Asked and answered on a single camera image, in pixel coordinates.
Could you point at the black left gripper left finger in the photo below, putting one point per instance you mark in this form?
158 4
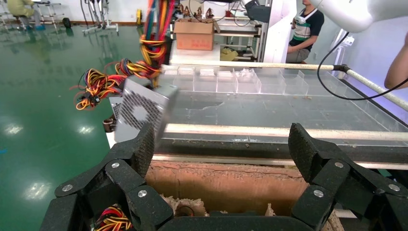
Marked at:
127 178

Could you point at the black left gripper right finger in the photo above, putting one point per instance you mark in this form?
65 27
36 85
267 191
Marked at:
338 181

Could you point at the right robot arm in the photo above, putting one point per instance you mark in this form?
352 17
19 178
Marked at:
357 12

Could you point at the bare forearm of bystander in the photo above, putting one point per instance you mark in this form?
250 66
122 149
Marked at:
398 67

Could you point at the black pipe corner connector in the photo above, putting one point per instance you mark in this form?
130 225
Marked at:
109 125

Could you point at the grey metal power supply unit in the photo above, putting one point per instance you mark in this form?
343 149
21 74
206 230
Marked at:
140 110
116 108

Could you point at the white rack pipe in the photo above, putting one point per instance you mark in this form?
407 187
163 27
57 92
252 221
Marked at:
271 131
379 90
255 65

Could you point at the brown cardboard box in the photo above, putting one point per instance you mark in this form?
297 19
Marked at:
223 188

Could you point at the black pipe joint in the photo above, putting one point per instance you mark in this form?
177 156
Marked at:
341 68

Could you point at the small blue floor scrap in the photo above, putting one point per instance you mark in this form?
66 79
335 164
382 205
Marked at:
2 151

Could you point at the clear acrylic divider tray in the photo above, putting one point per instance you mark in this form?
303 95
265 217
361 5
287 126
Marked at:
248 83

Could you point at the white tubular floor stand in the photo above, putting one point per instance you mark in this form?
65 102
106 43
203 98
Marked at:
100 27

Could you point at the seated person in dark shirt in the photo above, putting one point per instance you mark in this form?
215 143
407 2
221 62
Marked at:
304 28

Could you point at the closed brown cardboard carton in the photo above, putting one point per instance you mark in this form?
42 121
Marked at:
194 36

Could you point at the white square column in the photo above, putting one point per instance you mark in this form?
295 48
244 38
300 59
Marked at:
280 35

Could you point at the yellow plastic bag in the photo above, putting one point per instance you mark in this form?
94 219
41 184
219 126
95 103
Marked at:
228 55

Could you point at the yellow upright object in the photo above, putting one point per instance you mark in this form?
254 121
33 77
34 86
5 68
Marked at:
139 17

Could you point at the black wheel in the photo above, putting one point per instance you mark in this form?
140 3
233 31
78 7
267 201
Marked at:
66 23

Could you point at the white workbench shelf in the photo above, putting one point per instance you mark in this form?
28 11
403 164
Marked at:
239 35

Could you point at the black monitor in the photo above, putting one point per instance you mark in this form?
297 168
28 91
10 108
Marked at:
256 11

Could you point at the person in yellow clothes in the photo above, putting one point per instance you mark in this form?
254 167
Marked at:
20 8

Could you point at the white wall mounted device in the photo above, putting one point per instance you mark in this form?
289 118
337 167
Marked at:
344 43

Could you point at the grey metal step frame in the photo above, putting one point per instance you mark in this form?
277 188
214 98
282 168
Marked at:
49 12

